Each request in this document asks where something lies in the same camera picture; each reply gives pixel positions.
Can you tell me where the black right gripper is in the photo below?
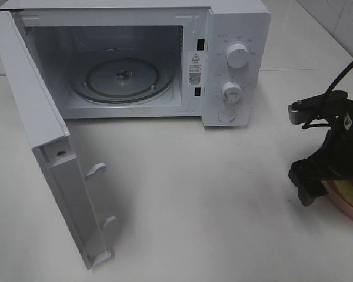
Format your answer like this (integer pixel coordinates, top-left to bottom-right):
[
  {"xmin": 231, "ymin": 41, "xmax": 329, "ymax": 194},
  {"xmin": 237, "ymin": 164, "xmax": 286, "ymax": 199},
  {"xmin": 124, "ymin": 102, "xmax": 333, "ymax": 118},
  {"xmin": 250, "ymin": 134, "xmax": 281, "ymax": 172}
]
[{"xmin": 288, "ymin": 111, "xmax": 353, "ymax": 206}]

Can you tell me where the pink round plate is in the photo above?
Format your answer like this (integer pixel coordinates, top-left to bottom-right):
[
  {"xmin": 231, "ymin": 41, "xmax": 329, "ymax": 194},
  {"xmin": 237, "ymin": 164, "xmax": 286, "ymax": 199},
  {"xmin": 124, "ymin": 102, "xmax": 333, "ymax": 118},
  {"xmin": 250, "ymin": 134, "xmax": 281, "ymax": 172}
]
[{"xmin": 322, "ymin": 180, "xmax": 353, "ymax": 220}]

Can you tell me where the round white door button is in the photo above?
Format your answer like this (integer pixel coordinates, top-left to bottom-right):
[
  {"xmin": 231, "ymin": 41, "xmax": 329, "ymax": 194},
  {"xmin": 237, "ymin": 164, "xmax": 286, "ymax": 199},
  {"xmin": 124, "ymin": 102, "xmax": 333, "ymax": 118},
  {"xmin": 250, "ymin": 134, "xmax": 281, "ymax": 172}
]
[{"xmin": 218, "ymin": 109, "xmax": 236, "ymax": 123}]

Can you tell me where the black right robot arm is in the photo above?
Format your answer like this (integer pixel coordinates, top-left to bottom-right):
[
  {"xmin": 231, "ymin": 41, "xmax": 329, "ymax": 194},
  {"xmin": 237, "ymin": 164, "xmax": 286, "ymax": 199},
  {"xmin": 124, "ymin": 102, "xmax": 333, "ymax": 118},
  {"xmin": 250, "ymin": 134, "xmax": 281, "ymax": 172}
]
[{"xmin": 288, "ymin": 61, "xmax": 353, "ymax": 207}]

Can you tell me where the lower white timer knob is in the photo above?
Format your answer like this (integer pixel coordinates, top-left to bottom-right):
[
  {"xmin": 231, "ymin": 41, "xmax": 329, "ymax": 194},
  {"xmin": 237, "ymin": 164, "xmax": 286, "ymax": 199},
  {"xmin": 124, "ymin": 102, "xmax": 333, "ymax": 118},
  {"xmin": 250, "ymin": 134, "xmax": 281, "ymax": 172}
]
[{"xmin": 222, "ymin": 82, "xmax": 242, "ymax": 103}]

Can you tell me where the upper white power knob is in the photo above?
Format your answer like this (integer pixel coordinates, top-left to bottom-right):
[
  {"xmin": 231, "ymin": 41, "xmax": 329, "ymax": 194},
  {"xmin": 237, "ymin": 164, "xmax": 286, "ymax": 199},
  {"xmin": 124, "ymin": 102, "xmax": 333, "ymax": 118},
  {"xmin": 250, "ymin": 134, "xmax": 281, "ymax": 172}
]
[{"xmin": 225, "ymin": 42, "xmax": 249, "ymax": 69}]

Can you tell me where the white warning sticker with QR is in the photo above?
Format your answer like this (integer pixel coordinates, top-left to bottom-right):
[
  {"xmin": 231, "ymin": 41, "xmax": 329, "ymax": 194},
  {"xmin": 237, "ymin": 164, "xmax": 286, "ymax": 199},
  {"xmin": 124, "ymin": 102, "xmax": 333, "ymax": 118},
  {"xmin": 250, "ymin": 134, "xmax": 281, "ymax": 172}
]
[{"xmin": 187, "ymin": 51, "xmax": 206, "ymax": 85}]

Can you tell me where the white microwave oven body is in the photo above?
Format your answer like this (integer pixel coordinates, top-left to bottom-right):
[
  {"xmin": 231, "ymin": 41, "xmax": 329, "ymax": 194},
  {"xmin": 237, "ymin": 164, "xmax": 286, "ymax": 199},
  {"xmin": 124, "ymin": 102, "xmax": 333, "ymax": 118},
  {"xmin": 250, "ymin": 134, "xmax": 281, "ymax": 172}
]
[{"xmin": 0, "ymin": 1, "xmax": 271, "ymax": 126}]

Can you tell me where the glass microwave turntable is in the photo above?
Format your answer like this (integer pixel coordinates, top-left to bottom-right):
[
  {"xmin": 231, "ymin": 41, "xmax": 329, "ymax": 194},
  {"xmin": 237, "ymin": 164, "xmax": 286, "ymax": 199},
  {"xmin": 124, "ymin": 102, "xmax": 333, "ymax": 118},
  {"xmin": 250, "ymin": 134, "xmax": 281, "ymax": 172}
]
[{"xmin": 70, "ymin": 48, "xmax": 180, "ymax": 105}]

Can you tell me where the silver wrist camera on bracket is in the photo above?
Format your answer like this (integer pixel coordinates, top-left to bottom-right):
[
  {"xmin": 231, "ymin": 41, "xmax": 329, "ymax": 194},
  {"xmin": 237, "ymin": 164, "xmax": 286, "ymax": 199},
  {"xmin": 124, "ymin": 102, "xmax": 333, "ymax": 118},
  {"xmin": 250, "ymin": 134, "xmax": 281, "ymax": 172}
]
[{"xmin": 288, "ymin": 90, "xmax": 351, "ymax": 125}]

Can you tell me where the black camera cable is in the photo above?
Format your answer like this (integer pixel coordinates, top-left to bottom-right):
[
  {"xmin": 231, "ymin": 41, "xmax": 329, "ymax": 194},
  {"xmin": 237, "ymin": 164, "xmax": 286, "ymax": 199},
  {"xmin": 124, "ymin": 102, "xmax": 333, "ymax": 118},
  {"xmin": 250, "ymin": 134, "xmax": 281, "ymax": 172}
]
[{"xmin": 301, "ymin": 51, "xmax": 353, "ymax": 132}]

